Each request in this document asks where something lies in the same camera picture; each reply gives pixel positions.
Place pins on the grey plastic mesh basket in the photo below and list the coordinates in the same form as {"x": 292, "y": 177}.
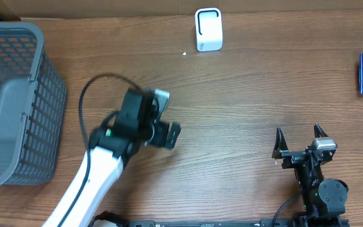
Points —
{"x": 33, "y": 100}

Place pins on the white barcode scanner stand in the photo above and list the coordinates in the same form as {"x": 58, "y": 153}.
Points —
{"x": 208, "y": 26}

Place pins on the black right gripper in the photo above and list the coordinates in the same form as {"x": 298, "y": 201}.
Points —
{"x": 292, "y": 157}

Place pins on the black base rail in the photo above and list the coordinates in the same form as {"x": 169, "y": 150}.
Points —
{"x": 113, "y": 220}

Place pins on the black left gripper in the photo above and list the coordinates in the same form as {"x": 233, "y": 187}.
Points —
{"x": 162, "y": 130}

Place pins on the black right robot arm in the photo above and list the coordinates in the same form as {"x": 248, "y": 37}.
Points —
{"x": 323, "y": 198}

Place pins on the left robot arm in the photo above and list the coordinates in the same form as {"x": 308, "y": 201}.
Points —
{"x": 110, "y": 147}

